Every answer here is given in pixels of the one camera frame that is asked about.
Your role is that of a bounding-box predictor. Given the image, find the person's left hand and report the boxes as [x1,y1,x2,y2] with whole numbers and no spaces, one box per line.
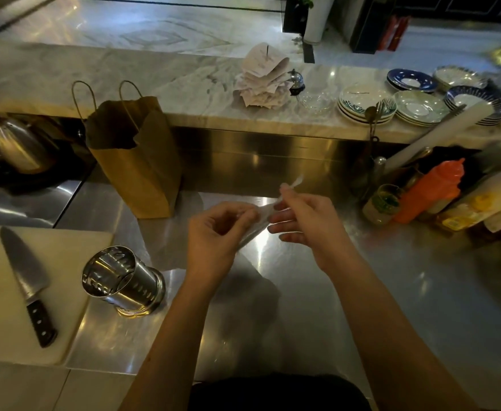
[185,202,260,288]

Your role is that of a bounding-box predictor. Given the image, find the person's right hand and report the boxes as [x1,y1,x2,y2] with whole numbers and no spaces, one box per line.
[268,184,358,276]

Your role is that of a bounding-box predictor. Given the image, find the clear plastic bag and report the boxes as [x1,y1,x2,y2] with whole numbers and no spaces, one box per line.
[233,174,305,249]

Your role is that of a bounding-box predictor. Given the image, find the person's left forearm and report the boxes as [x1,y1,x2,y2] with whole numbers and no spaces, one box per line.
[118,278,230,411]

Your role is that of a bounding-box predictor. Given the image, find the person's right forearm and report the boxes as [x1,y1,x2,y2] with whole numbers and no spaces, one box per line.
[325,259,480,411]

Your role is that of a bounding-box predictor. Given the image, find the small green label jar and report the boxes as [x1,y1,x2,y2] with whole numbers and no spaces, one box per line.
[361,184,404,226]

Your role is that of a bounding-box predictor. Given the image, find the brown paper bag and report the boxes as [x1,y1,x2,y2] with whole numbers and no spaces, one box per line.
[71,80,183,220]

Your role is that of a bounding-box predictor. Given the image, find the small clear glass bowl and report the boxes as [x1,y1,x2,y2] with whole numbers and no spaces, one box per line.
[297,87,335,114]

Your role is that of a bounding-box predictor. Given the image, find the perforated steel utensil holder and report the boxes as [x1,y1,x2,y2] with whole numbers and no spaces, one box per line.
[81,246,167,317]

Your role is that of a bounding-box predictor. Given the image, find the metal spoons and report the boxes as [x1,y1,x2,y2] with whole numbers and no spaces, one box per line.
[364,102,389,144]

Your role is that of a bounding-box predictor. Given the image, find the spike of paper receipts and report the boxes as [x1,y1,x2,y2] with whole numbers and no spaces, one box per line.
[233,43,292,110]

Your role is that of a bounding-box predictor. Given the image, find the silver call bell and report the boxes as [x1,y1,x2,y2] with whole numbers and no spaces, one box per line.
[286,69,306,97]

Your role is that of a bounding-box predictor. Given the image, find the stack of green patterned saucers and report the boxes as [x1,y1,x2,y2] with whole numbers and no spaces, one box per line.
[338,84,398,125]

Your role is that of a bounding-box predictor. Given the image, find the orange squeeze bottle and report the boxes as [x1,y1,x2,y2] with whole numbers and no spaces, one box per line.
[394,158,466,225]

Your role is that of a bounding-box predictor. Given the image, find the person's black shirt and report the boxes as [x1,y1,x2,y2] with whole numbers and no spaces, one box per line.
[188,374,372,411]

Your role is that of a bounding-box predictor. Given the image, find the stack of pale green saucers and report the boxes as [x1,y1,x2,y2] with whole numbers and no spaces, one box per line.
[394,90,451,127]

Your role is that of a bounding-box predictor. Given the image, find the white wrap roll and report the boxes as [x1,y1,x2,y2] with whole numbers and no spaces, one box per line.
[383,100,496,174]

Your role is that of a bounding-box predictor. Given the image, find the blue rimmed saucer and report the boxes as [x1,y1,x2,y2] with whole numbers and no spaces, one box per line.
[386,68,439,94]

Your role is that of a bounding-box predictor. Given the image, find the yellow label squeeze bottle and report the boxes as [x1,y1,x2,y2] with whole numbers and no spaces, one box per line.
[436,162,501,232]

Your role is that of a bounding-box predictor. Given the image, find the white plant pot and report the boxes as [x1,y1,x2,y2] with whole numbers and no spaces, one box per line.
[302,0,336,44]

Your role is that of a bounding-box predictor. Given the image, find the red fire extinguishers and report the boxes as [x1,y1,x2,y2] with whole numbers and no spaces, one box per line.
[376,14,410,52]

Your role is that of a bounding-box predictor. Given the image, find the steel kettle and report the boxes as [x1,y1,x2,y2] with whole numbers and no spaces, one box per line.
[0,114,59,174]

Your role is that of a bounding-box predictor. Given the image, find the stack of blue striped saucers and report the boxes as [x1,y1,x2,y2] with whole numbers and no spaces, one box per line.
[444,85,501,126]

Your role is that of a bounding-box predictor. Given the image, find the white patterned saucer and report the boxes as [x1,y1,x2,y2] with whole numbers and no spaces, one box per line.
[432,65,488,91]

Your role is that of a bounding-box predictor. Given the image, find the white cutting board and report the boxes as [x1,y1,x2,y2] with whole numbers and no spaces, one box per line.
[0,224,114,367]

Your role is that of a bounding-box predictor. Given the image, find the black handled kitchen knife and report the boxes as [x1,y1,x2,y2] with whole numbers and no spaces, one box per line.
[0,227,59,348]

